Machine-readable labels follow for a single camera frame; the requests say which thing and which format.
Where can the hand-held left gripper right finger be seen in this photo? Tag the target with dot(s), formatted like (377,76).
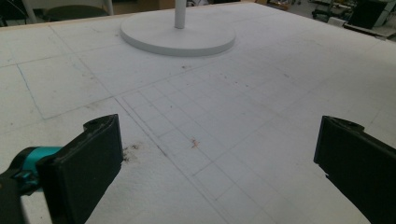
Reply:
(358,165)

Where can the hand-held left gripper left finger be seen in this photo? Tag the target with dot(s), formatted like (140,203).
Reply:
(81,171)

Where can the black box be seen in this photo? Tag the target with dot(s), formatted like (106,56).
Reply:
(367,14)

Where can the dark round chair seat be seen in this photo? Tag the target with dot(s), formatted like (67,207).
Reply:
(74,12)

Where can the white round stand base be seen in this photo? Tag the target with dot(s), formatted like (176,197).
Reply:
(177,37)

